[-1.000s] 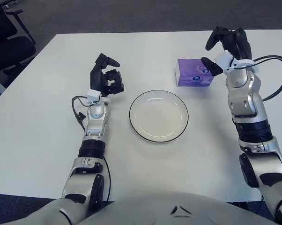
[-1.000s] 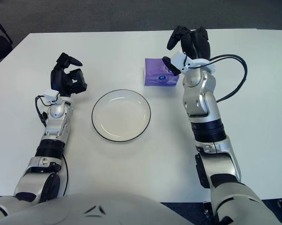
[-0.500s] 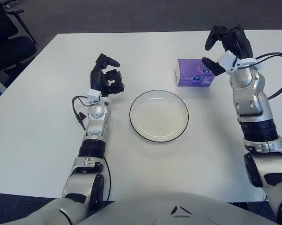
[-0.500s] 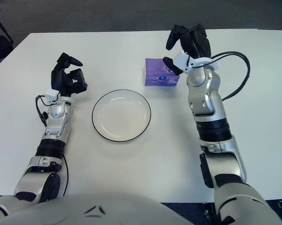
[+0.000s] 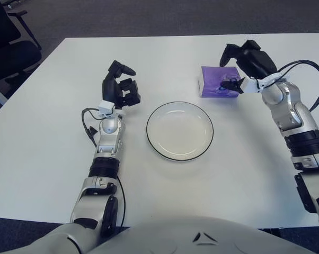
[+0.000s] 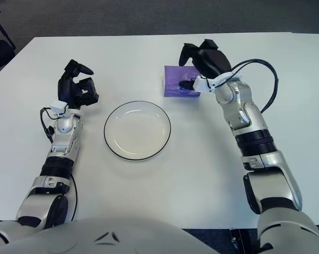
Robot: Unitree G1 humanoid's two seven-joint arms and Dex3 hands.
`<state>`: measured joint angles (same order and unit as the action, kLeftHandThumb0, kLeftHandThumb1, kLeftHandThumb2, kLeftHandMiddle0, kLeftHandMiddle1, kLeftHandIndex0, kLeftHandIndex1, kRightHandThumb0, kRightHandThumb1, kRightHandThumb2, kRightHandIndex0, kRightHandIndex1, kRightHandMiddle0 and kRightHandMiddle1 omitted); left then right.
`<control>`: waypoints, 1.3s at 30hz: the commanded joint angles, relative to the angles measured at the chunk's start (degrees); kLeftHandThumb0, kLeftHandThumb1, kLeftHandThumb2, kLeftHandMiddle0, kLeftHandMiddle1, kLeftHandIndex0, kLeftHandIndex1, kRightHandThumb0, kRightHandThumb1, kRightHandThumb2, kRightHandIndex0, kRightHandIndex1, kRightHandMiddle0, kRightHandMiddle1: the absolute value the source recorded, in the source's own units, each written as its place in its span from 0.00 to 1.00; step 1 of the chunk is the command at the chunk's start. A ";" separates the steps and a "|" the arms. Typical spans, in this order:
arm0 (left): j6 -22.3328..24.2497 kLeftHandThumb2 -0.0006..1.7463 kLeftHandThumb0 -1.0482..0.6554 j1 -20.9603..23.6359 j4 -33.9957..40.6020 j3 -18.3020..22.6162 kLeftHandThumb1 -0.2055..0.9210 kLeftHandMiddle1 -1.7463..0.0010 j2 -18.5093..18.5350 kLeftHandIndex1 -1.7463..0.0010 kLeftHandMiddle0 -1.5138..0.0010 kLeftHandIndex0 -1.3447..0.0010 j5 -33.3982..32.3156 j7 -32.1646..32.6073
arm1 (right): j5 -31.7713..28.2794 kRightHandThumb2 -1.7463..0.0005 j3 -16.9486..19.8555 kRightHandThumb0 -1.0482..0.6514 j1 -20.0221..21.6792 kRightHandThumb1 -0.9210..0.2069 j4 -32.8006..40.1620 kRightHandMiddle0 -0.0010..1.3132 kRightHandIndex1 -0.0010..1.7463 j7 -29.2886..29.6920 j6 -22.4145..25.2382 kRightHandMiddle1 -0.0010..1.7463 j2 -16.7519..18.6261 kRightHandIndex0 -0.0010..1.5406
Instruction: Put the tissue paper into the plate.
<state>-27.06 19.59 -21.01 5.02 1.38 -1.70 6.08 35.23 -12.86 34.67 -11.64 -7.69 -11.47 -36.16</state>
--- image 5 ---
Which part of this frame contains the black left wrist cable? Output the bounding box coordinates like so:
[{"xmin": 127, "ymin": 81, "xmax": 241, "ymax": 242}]
[{"xmin": 81, "ymin": 107, "xmax": 112, "ymax": 146}]

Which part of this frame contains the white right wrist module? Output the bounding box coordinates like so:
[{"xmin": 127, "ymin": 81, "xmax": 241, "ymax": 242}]
[{"xmin": 237, "ymin": 78, "xmax": 269, "ymax": 94}]

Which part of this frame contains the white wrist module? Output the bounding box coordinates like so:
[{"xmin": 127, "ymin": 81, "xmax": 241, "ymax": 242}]
[
  {"xmin": 237, "ymin": 78, "xmax": 269, "ymax": 94},
  {"xmin": 98, "ymin": 100, "xmax": 116, "ymax": 119}
]

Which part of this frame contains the thin black left elbow cable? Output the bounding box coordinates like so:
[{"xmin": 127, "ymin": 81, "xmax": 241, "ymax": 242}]
[{"xmin": 117, "ymin": 176, "xmax": 127, "ymax": 228}]

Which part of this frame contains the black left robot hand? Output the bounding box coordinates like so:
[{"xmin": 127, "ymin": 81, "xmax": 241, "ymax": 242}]
[{"xmin": 101, "ymin": 60, "xmax": 142, "ymax": 110}]

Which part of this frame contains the white plate with black rim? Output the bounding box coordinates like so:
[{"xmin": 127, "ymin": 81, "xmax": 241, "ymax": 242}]
[{"xmin": 146, "ymin": 102, "xmax": 215, "ymax": 161}]

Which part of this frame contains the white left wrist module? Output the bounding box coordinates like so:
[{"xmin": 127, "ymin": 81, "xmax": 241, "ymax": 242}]
[{"xmin": 98, "ymin": 100, "xmax": 116, "ymax": 119}]

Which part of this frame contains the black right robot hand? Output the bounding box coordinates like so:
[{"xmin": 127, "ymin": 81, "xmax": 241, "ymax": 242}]
[{"xmin": 219, "ymin": 39, "xmax": 279, "ymax": 93}]

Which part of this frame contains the black office chair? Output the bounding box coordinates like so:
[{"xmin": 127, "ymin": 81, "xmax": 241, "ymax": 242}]
[{"xmin": 0, "ymin": 0, "xmax": 42, "ymax": 88}]

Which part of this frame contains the grey robot torso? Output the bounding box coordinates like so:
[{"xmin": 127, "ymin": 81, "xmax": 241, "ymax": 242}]
[{"xmin": 92, "ymin": 215, "xmax": 308, "ymax": 254}]

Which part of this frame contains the purple tissue paper pack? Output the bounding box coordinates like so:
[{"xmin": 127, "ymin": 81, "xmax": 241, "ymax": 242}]
[{"xmin": 197, "ymin": 66, "xmax": 241, "ymax": 98}]

